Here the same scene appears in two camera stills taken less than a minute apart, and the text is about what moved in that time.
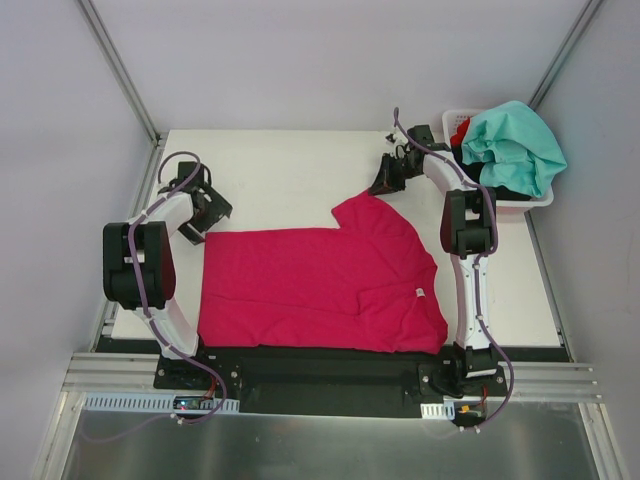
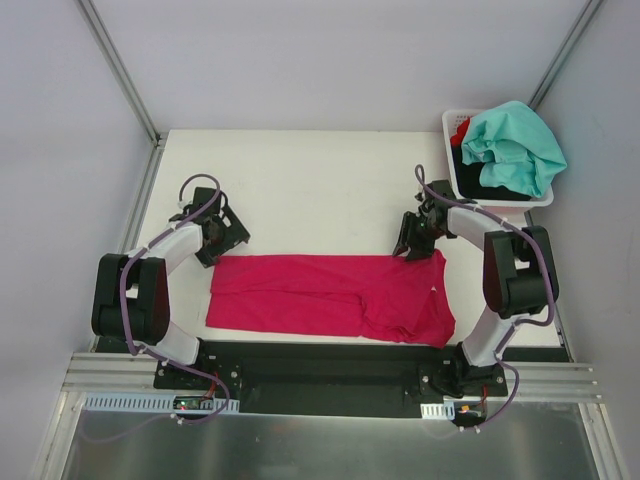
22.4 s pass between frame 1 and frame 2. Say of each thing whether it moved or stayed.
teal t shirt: stayed
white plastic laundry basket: stayed
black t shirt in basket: stayed
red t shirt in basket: stayed
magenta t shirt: moved
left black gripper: moved
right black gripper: moved
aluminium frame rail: stayed
